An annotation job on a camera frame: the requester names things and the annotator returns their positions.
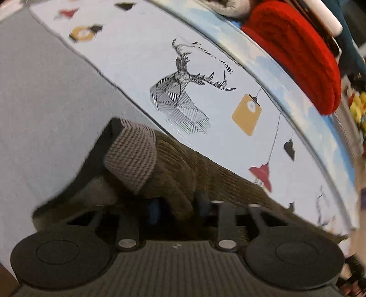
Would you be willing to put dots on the red folded knit sweater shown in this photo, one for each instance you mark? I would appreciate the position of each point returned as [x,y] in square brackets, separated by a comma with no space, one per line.
[290,40]

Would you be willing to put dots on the teal shark plush toy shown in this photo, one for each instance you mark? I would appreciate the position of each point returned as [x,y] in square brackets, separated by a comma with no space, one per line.
[350,61]

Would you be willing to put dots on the printed white grey bed sheet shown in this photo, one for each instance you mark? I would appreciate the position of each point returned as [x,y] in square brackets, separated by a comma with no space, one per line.
[67,67]

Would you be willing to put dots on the dark olive corduroy pants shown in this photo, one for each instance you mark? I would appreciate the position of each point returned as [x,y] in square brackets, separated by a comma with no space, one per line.
[135,163]

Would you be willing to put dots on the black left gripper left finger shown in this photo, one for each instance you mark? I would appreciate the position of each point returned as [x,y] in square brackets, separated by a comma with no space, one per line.
[69,255]

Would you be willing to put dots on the yellow plush toy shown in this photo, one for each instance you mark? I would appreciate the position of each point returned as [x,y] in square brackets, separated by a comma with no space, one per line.
[357,108]

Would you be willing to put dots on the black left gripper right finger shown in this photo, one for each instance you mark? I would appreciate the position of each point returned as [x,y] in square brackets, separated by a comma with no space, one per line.
[276,250]

